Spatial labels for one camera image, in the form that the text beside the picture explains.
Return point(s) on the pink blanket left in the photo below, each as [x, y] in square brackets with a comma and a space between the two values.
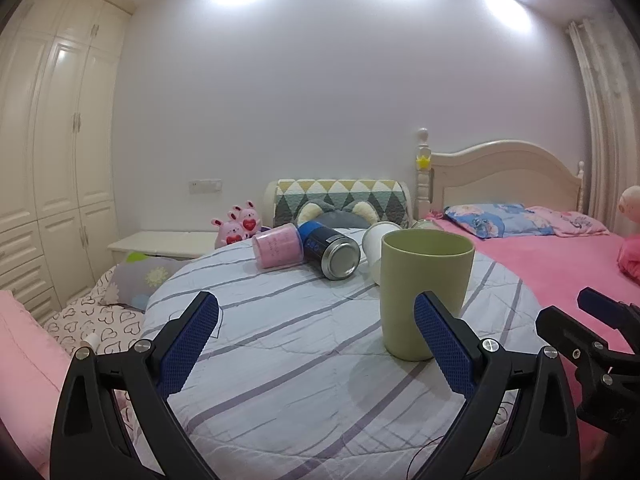
[33, 370]

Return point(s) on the pink bunny toy front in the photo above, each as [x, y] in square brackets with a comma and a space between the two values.
[228, 232]

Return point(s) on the white curtain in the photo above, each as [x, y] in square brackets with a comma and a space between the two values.
[608, 59]

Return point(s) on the pink cartoon pillow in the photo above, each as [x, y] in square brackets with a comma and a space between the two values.
[568, 223]

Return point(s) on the heart patterned sheet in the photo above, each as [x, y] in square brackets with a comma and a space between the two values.
[109, 327]

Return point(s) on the green plastic cup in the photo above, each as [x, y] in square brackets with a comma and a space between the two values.
[416, 261]

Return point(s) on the blue metal can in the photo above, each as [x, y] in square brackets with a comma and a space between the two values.
[336, 255]

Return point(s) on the pink cup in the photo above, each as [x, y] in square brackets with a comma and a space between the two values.
[277, 247]

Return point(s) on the blue cartoon pillow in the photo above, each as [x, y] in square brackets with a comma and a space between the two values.
[487, 221]

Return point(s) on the cream wardrobe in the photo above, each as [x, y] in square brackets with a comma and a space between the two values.
[59, 63]

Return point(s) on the grey plush toy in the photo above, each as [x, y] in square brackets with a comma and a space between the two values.
[355, 215]

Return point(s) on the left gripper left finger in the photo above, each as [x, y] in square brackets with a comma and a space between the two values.
[89, 438]

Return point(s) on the white nightstand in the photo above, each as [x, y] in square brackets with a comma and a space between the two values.
[170, 244]

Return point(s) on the white paper cup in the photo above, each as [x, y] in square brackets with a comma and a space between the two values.
[372, 246]

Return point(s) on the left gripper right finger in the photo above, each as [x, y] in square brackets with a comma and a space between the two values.
[541, 439]

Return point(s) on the wall socket panel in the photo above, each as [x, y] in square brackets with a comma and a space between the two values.
[205, 186]

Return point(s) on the pink green-lidded canister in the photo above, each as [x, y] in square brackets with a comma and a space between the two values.
[426, 224]

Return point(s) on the pink bunny toy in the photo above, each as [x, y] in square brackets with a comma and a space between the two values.
[228, 232]
[248, 217]

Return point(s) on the pink bed blanket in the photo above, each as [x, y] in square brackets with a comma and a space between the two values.
[555, 269]

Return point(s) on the yellow star sticker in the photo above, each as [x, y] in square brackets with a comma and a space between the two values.
[423, 162]

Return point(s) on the triangle patterned cushion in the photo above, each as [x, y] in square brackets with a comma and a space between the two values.
[284, 198]

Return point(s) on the grey flower pillow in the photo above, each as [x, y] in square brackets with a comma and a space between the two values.
[136, 278]

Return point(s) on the pink bunny toy rear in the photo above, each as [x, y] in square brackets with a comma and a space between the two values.
[248, 217]

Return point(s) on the cream wooden headboard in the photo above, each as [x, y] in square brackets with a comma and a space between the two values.
[499, 172]

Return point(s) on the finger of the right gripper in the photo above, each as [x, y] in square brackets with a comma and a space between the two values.
[609, 379]
[614, 314]

